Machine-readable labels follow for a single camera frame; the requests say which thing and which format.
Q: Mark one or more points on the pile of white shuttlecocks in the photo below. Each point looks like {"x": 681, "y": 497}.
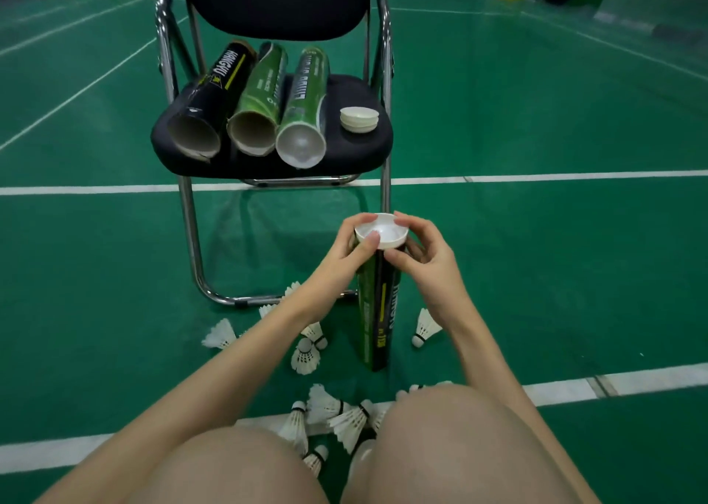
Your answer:
{"x": 221, "y": 335}

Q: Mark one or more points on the person's leg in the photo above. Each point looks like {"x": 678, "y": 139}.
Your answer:
{"x": 453, "y": 448}
{"x": 232, "y": 470}

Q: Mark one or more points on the black green Hangyu tube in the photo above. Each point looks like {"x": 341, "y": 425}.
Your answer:
{"x": 216, "y": 88}

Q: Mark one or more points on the black shuttlecock tube green stripe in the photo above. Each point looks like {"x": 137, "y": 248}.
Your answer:
{"x": 376, "y": 310}

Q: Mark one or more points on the person's right leg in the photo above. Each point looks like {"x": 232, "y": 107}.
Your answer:
{"x": 453, "y": 448}

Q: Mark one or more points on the black chair with chrome frame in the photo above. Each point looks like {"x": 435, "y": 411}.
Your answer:
{"x": 276, "y": 0}

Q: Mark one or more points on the person's left leg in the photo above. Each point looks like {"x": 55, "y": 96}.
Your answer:
{"x": 232, "y": 470}

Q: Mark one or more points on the person's right forearm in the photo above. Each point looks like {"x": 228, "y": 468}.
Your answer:
{"x": 487, "y": 365}

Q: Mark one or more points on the bright green glossy shuttlecock tube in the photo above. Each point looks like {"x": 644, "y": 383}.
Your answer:
{"x": 307, "y": 94}

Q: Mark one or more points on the person's right hand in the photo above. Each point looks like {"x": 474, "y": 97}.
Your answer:
{"x": 437, "y": 282}

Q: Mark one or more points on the person's left hand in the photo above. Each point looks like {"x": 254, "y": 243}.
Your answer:
{"x": 332, "y": 277}

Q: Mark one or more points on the person's left forearm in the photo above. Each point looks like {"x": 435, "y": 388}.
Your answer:
{"x": 193, "y": 398}

